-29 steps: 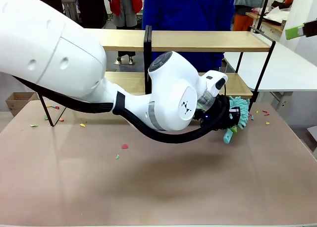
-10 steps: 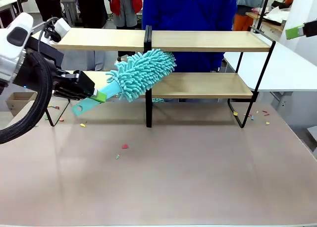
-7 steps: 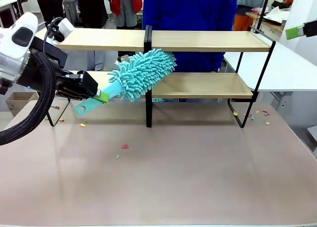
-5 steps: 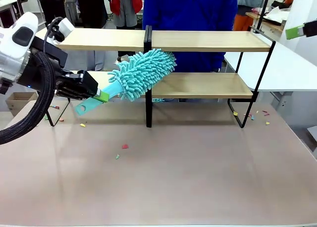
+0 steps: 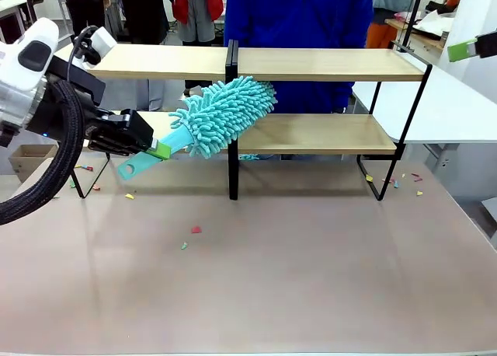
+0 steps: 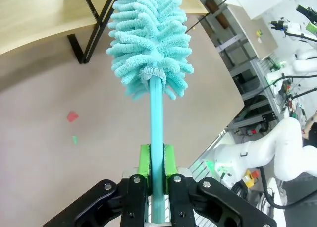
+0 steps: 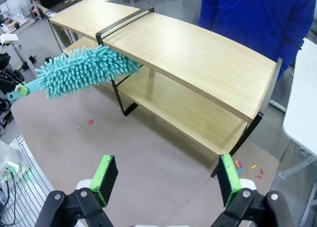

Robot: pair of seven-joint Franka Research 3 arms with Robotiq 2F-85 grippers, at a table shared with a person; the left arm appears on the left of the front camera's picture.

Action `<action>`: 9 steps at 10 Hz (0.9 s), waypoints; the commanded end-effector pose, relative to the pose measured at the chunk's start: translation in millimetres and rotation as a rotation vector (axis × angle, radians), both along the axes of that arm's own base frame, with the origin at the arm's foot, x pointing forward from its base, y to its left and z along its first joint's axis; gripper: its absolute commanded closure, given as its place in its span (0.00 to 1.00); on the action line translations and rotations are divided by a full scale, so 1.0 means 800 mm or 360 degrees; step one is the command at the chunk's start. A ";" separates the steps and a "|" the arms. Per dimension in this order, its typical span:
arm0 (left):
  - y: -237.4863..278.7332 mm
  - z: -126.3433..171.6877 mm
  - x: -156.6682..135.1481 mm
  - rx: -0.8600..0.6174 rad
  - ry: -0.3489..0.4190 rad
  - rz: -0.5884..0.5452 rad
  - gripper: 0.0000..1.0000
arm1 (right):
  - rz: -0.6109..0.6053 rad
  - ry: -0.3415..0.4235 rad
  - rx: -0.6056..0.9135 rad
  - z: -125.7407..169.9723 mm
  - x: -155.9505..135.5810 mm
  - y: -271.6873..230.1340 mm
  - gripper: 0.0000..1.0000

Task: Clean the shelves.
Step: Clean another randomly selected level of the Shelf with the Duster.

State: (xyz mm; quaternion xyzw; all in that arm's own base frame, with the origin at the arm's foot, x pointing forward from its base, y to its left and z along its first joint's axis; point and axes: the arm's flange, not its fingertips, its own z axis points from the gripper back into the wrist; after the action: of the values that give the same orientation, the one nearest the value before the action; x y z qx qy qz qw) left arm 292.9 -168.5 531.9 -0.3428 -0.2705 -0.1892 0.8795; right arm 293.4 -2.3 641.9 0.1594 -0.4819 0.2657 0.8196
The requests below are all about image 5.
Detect white background desk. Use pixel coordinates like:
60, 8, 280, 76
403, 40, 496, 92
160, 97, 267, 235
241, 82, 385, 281
0, 0, 42, 23

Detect person in dark coat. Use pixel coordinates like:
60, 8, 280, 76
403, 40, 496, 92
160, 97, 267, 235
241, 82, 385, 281
116, 0, 174, 46

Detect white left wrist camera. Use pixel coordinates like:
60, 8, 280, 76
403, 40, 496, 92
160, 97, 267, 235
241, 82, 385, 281
79, 26, 117, 68

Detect white side table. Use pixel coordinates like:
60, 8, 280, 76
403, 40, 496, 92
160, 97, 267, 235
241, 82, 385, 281
351, 66, 497, 170

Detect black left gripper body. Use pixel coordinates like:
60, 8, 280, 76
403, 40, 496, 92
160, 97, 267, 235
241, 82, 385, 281
46, 55, 133, 147

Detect person in red jacket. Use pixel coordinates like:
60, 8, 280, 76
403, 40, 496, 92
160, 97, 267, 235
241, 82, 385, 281
172, 0, 225, 46

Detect black stand pole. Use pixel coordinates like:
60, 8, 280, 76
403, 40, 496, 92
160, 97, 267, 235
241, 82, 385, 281
23, 0, 40, 26
403, 0, 425, 50

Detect person in orange trousers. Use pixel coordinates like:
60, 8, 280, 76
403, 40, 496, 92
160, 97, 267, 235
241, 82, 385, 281
364, 0, 399, 49

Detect black frame wooden shelf rack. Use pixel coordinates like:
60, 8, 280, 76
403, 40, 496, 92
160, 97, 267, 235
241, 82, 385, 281
50, 39, 434, 201

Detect white paper sheet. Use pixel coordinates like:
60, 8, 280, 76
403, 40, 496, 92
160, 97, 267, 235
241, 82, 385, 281
413, 12, 455, 38

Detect person in black clothes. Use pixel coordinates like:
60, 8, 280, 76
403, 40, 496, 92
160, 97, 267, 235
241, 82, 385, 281
61, 0, 108, 37

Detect person in blue jacket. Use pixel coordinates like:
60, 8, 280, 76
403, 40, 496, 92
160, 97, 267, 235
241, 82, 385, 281
224, 0, 376, 114

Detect brown cardboard box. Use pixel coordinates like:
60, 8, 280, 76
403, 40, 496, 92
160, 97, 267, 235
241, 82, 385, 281
8, 144, 59, 184

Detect black braided cable sleeve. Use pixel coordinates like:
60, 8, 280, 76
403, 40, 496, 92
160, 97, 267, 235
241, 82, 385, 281
0, 79, 85, 227

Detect wooden background table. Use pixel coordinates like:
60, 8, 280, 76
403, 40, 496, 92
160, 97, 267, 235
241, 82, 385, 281
386, 17, 447, 52

